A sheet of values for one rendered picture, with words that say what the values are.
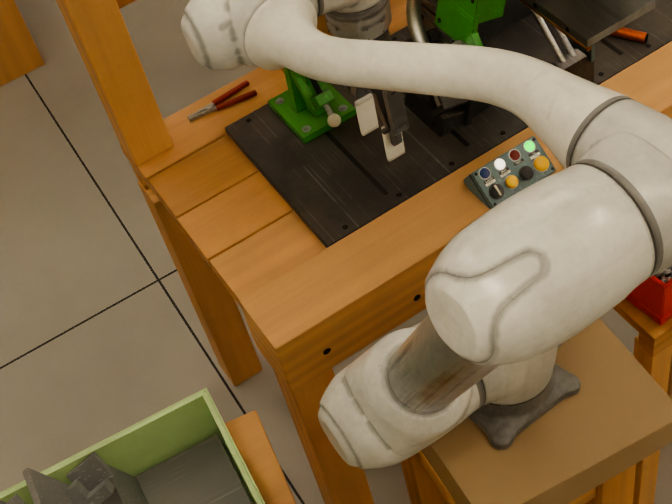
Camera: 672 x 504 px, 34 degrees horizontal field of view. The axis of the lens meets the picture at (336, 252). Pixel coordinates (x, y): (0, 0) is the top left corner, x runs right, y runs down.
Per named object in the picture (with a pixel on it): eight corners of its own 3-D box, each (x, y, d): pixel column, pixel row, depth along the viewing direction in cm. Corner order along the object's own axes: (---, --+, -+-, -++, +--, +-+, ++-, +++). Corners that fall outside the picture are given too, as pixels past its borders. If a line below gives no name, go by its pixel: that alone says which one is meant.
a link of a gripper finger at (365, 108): (356, 104, 167) (353, 101, 168) (363, 136, 172) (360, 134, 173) (373, 94, 168) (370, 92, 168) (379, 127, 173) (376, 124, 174)
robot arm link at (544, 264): (468, 418, 172) (352, 497, 165) (409, 331, 175) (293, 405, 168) (700, 263, 100) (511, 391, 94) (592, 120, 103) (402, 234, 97)
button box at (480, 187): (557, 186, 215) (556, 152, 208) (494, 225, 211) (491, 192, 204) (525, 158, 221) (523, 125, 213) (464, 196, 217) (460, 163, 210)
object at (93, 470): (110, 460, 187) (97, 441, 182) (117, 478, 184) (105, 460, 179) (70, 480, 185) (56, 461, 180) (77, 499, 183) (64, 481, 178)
